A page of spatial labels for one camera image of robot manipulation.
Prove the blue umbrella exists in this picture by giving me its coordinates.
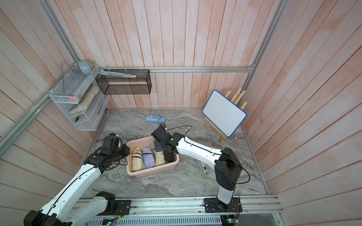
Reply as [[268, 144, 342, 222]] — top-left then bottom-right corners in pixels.
[[146, 115, 166, 123]]

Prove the pink plastic storage box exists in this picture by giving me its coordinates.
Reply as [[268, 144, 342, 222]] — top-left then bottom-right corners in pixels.
[[126, 137, 180, 178]]

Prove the tan beige umbrella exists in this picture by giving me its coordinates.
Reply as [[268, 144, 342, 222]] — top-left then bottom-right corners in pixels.
[[155, 152, 167, 167]]

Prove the purple umbrella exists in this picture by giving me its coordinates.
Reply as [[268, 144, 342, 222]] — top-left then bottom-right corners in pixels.
[[142, 145, 155, 169]]

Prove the plain cream umbrella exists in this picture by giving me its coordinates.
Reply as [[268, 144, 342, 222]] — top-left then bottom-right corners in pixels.
[[132, 147, 145, 172]]

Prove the black umbrella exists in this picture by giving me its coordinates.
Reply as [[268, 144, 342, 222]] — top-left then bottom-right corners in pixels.
[[163, 151, 176, 163]]

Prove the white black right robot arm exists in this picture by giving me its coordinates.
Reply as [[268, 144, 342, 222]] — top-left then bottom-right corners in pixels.
[[151, 125, 243, 205]]

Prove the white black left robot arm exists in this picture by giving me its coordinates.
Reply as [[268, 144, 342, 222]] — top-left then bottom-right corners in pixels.
[[24, 133, 131, 226]]

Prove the small wooden easel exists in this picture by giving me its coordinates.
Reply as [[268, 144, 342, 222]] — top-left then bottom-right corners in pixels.
[[204, 88, 247, 143]]

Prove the blue framed whiteboard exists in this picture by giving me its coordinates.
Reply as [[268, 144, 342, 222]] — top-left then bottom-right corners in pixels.
[[202, 90, 247, 137]]

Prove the pale green ruler tool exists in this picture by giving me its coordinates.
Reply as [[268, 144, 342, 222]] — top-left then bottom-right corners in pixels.
[[99, 69, 137, 79]]

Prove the wooden brush on shelf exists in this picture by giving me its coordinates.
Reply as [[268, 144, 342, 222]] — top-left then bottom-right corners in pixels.
[[69, 83, 99, 115]]

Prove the grey round speaker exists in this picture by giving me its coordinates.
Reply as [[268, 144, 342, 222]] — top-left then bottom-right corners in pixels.
[[77, 60, 93, 76]]

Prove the black wire mesh basket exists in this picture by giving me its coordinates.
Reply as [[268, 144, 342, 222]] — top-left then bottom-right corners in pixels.
[[96, 70, 152, 95]]

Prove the aluminium wall rail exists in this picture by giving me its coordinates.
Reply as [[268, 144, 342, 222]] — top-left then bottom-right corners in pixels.
[[99, 66, 254, 73]]

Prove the white wire shelf rack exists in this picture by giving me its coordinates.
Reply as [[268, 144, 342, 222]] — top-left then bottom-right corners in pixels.
[[50, 64, 110, 131]]

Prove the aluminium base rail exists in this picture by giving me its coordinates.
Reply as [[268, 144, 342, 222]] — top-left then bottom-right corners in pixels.
[[63, 193, 285, 226]]

